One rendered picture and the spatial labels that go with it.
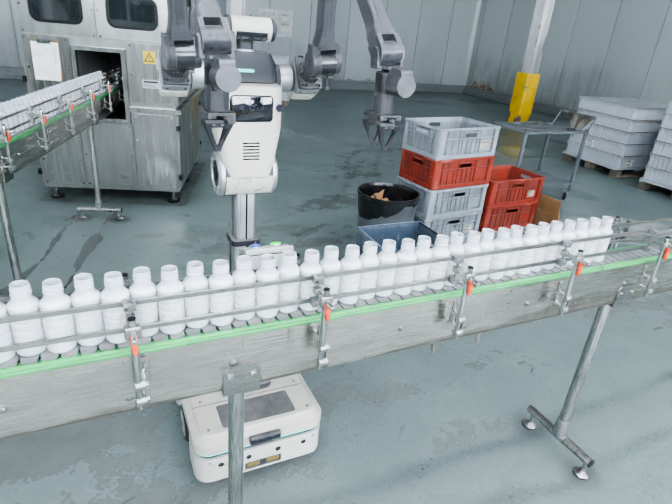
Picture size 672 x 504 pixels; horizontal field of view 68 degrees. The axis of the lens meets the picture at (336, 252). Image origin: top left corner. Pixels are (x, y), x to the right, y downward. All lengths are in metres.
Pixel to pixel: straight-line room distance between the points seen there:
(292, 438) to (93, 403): 1.04
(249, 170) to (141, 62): 3.12
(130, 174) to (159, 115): 0.62
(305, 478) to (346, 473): 0.17
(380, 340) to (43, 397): 0.86
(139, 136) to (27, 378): 3.81
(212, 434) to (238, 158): 1.03
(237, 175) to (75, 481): 1.36
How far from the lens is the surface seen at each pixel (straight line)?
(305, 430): 2.17
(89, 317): 1.22
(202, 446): 2.05
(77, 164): 5.13
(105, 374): 1.27
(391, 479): 2.30
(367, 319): 1.42
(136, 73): 4.81
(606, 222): 1.99
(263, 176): 1.79
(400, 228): 2.18
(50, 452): 2.51
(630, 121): 8.25
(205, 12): 1.25
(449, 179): 3.78
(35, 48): 5.03
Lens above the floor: 1.71
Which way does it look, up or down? 25 degrees down
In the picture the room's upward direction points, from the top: 5 degrees clockwise
